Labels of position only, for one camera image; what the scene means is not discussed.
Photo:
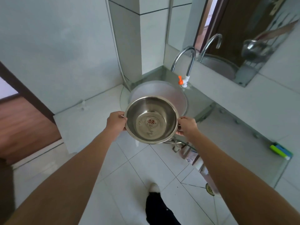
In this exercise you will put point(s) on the person's left hand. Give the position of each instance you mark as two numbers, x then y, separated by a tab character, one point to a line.
116	122

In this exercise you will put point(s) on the person's right hand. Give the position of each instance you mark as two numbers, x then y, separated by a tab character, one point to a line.
188	127

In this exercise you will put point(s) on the stainless steel bowl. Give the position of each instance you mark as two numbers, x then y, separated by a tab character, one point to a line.
152	124

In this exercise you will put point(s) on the frosted glass sink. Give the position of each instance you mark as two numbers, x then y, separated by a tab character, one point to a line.
159	90

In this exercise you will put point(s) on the brass floor drain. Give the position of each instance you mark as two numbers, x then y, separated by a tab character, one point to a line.
209	189

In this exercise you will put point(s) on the person's left forearm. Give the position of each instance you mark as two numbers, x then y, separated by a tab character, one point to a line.
65	185

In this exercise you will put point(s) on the person's right forearm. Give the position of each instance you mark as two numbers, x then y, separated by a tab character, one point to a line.
243	189

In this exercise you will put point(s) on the person's white shoe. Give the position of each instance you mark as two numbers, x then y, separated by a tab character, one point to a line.
154	187

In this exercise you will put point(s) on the person's black trousers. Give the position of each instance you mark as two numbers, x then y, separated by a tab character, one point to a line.
159	210

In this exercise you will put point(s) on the white paper roll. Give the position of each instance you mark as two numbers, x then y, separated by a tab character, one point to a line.
198	165

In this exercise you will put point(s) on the clear glass vanity counter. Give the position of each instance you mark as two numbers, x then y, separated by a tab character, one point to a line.
234	142

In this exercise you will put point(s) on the chrome gooseneck faucet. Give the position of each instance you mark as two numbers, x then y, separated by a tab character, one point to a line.
192	60

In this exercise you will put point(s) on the green and blue sponge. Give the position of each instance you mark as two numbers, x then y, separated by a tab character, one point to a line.
281	151

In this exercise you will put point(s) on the metal counter bracket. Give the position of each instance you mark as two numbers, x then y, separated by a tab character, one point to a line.
205	112

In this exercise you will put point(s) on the dark wooden door frame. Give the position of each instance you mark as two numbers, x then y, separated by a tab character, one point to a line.
28	91

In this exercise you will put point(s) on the wall mirror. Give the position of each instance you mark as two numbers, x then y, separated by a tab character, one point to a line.
234	32

